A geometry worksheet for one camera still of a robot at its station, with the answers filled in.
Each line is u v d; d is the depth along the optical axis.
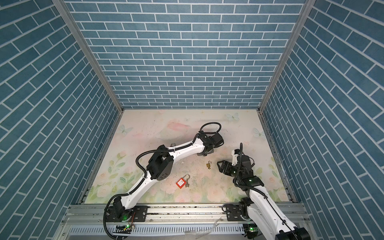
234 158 0.78
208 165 0.91
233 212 0.74
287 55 0.89
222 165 0.77
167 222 0.72
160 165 0.59
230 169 0.75
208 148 0.72
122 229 0.72
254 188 0.56
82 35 0.81
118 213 0.63
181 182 0.83
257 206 0.55
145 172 0.60
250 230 0.70
